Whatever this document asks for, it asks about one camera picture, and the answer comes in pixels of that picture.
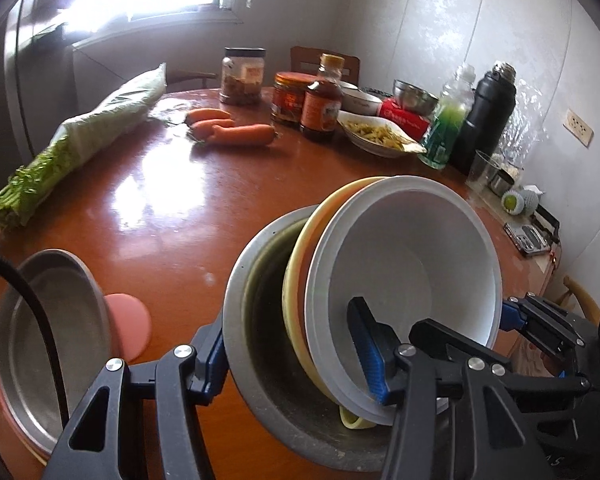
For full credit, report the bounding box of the white ceramic bowl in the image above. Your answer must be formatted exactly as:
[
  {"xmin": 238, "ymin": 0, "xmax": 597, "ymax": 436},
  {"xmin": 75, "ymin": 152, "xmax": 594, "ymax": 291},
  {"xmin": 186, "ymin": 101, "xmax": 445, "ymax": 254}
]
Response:
[{"xmin": 340, "ymin": 81, "xmax": 383, "ymax": 116}]

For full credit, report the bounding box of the black-lidded clear jar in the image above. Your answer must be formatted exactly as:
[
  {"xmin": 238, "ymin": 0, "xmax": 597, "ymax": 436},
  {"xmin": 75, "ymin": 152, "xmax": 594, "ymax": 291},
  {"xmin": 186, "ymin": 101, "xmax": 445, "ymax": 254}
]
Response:
[{"xmin": 220, "ymin": 47, "xmax": 267, "ymax": 107}]

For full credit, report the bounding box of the grey refrigerator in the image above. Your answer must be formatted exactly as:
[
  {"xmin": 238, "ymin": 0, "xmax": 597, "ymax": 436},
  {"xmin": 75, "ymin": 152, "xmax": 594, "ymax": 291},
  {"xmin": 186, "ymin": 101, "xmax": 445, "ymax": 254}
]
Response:
[{"xmin": 2, "ymin": 0, "xmax": 81, "ymax": 161}]

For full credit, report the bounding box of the black thermos flask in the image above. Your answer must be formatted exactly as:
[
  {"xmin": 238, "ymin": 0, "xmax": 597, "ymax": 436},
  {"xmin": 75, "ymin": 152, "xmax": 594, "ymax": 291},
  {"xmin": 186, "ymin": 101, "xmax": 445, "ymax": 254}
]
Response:
[{"xmin": 450, "ymin": 60, "xmax": 518, "ymax": 176}]

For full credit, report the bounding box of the red-lidded sauce jar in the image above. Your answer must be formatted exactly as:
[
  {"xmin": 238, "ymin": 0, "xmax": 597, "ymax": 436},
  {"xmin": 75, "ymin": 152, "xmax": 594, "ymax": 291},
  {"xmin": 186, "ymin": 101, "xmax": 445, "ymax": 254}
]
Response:
[{"xmin": 271, "ymin": 71, "xmax": 317, "ymax": 127}]

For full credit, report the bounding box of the large orange carrot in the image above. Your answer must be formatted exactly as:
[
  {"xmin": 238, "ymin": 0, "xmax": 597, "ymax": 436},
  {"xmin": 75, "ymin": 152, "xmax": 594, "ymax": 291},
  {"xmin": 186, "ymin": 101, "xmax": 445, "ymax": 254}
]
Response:
[{"xmin": 211, "ymin": 124, "xmax": 277, "ymax": 147}]

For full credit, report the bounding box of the small digital scale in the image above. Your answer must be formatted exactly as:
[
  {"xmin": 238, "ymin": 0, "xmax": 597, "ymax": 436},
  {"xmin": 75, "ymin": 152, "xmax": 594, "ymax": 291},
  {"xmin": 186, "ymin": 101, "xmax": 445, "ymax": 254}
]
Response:
[{"xmin": 504, "ymin": 222, "xmax": 552, "ymax": 259}]

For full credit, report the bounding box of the orange-capped sauce bottle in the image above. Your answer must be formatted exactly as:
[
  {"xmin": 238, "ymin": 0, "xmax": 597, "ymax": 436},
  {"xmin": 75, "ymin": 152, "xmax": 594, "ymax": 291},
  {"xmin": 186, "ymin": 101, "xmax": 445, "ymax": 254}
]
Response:
[{"xmin": 300, "ymin": 53, "xmax": 345, "ymax": 142}]

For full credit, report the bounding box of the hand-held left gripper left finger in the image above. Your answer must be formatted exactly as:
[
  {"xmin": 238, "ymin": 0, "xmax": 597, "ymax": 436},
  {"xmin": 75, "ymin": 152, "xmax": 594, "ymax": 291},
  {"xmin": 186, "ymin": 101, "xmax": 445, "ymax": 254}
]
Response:
[{"xmin": 42, "ymin": 322, "xmax": 228, "ymax": 480}]

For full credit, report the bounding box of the yellow bowl with handle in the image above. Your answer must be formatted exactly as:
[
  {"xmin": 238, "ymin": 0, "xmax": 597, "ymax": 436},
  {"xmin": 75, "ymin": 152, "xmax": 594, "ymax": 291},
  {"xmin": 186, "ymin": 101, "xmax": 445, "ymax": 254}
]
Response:
[{"xmin": 282, "ymin": 176, "xmax": 388, "ymax": 431}]

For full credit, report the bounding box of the shiny small steel bowl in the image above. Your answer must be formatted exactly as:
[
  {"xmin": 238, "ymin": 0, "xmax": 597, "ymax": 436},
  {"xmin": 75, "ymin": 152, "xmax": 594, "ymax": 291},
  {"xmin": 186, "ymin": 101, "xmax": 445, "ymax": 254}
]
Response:
[{"xmin": 393, "ymin": 79, "xmax": 440, "ymax": 116}]

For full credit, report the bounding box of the white foam net fruit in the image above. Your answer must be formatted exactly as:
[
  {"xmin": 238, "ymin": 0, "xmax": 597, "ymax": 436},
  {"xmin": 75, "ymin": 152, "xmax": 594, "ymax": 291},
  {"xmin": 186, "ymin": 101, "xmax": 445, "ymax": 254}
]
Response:
[{"xmin": 517, "ymin": 185, "xmax": 543, "ymax": 218}]

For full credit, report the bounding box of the wooden chair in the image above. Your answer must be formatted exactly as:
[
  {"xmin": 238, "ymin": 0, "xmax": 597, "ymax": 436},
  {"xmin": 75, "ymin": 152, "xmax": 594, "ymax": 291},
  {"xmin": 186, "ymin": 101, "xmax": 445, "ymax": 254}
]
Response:
[
  {"xmin": 290, "ymin": 46, "xmax": 361, "ymax": 86},
  {"xmin": 555, "ymin": 275, "xmax": 600, "ymax": 326}
]

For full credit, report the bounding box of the black cable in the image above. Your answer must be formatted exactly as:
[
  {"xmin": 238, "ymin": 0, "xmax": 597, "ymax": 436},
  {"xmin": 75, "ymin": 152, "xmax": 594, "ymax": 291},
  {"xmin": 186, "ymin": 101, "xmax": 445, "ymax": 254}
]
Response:
[{"xmin": 0, "ymin": 245, "xmax": 71, "ymax": 416}]

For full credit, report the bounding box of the large steel bowl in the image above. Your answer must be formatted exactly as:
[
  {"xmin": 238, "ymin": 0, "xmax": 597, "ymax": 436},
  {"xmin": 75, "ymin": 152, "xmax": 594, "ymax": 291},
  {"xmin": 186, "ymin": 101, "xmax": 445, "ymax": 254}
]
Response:
[{"xmin": 222, "ymin": 205, "xmax": 451, "ymax": 467}]

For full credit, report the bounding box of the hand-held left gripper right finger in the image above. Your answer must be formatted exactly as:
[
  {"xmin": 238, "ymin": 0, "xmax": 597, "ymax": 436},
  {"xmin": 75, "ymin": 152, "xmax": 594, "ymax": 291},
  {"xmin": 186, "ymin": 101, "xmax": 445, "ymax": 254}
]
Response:
[{"xmin": 346, "ymin": 296, "xmax": 541, "ymax": 480}]

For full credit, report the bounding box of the steel plate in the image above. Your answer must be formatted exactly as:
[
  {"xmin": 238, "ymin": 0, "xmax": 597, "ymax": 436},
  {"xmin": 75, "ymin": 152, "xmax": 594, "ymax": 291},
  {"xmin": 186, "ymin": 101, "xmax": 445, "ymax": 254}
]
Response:
[{"xmin": 0, "ymin": 248, "xmax": 113, "ymax": 453}]

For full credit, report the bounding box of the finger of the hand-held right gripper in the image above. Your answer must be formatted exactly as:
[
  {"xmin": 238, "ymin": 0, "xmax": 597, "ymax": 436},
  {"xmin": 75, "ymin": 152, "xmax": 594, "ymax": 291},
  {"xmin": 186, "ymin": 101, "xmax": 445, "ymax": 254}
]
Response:
[
  {"xmin": 409, "ymin": 317, "xmax": 593, "ymax": 396},
  {"xmin": 502, "ymin": 295, "xmax": 583, "ymax": 356}
]

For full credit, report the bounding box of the white paper noodle bowl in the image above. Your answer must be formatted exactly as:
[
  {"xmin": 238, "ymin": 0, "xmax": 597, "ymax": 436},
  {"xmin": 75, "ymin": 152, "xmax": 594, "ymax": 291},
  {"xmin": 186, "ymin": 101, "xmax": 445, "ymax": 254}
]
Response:
[{"xmin": 305, "ymin": 175, "xmax": 503, "ymax": 427}]

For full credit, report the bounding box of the clear plastic cup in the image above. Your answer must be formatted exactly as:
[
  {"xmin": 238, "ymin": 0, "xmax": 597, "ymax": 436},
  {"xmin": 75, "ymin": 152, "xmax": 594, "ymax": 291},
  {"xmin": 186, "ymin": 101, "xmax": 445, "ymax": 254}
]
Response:
[{"xmin": 466, "ymin": 150, "xmax": 501, "ymax": 196}]

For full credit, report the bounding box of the red tissue box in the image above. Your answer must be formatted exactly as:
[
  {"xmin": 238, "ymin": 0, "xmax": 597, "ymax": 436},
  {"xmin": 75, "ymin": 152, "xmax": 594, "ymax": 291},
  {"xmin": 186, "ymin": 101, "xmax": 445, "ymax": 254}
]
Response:
[{"xmin": 377, "ymin": 99, "xmax": 431, "ymax": 142}]

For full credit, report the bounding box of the white dish with food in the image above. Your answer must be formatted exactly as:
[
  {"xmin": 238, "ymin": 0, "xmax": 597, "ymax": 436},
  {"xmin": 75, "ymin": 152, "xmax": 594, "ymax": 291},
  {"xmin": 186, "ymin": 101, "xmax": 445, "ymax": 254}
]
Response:
[{"xmin": 336, "ymin": 110, "xmax": 428, "ymax": 159}]

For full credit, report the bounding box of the white wall outlet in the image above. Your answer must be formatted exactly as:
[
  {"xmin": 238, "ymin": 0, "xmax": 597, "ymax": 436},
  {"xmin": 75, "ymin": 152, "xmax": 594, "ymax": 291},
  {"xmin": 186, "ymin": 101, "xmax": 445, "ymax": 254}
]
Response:
[{"xmin": 565, "ymin": 107, "xmax": 595, "ymax": 148}]

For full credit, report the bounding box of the small steel cup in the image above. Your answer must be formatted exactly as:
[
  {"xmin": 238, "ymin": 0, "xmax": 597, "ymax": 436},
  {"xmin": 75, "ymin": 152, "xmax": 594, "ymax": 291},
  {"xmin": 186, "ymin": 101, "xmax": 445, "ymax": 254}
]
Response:
[{"xmin": 489, "ymin": 167, "xmax": 516, "ymax": 197}]

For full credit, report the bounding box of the clear plastic bag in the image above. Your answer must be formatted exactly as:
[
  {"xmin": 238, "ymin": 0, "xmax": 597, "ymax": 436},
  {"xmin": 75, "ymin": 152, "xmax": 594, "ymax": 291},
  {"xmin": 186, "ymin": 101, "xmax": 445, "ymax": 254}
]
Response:
[{"xmin": 502, "ymin": 82, "xmax": 551, "ymax": 181}]

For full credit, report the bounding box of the green fruit in foam net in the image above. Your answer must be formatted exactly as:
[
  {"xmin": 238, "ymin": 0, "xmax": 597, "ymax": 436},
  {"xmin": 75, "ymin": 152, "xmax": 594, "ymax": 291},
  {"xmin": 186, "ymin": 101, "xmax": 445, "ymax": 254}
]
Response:
[{"xmin": 500, "ymin": 187, "xmax": 526, "ymax": 217}]

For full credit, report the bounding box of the celery bunch in plastic bag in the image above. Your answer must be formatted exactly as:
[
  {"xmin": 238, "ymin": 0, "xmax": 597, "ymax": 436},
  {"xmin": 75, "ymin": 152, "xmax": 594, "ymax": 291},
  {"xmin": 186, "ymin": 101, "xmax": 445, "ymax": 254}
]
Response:
[{"xmin": 0, "ymin": 62, "xmax": 167, "ymax": 228}]

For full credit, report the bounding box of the green liquid plastic bottle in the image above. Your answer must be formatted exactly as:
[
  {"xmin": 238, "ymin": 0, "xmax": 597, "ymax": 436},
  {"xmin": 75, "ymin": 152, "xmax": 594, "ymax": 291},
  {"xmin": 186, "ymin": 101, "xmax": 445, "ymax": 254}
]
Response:
[{"xmin": 419, "ymin": 64, "xmax": 476, "ymax": 170}]

